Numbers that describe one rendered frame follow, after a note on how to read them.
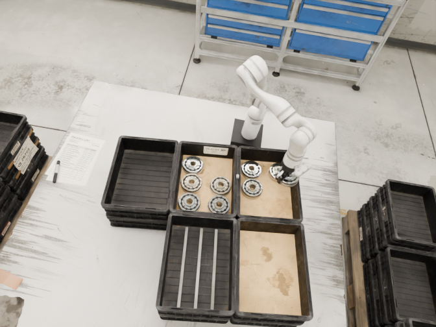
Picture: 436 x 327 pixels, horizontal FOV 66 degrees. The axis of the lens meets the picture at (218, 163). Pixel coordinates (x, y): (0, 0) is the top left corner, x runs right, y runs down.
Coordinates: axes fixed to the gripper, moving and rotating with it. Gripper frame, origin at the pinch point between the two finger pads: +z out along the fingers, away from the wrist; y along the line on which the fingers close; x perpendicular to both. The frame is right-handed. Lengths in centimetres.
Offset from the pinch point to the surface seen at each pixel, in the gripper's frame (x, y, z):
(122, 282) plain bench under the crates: -13, 80, 30
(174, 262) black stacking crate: -3, 59, 17
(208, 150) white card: -38.4, 12.7, 11.1
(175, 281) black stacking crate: 4, 63, 17
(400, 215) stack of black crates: 48, -73, 51
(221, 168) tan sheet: -28.5, 11.4, 17.1
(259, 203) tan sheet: -1.6, 9.1, 16.9
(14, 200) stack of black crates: -114, 108, 74
